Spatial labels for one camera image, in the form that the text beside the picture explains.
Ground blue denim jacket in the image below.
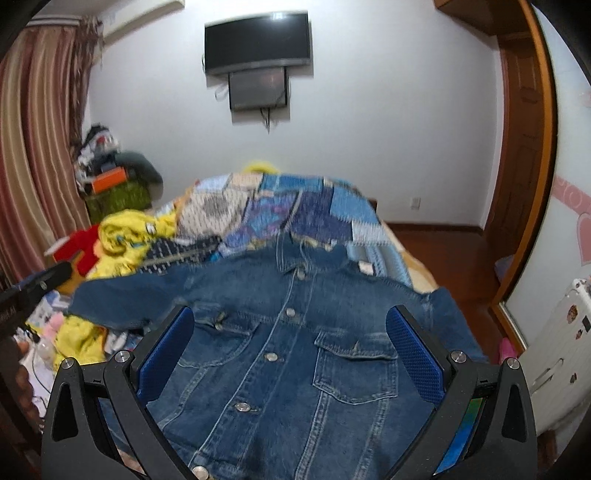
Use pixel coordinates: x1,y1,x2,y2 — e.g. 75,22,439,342
70,234,484,479

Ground pile of clothes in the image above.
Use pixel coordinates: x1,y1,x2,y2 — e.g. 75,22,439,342
74,124,163,194

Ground red plush toy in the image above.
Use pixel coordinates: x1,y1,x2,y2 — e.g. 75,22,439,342
44,224,100,277

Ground yellow printed blanket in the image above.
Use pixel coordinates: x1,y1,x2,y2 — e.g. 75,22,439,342
52,209,176,369

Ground green storage box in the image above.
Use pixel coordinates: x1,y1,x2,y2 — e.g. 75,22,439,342
84,180,151,225

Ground orange box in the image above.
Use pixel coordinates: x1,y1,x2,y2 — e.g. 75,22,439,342
91,167,127,194

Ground brown wooden door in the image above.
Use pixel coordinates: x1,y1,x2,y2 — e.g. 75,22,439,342
485,1,557,304

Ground red striped curtain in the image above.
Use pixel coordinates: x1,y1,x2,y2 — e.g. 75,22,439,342
1,17,102,282

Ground blue patchwork quilt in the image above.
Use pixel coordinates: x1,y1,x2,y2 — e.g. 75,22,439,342
138,172,415,289

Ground wooden upper cabinet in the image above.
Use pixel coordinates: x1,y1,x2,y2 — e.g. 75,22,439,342
434,0,529,36

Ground pink wall sticker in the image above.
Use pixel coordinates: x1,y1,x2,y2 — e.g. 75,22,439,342
551,174,591,266

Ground yellow plush ring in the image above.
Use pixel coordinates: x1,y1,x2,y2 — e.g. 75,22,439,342
242,160,280,176

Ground small dark wall monitor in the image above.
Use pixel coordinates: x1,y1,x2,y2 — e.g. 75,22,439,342
228,67,288,111

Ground black wall television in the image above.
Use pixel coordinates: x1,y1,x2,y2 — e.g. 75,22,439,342
204,11,312,75

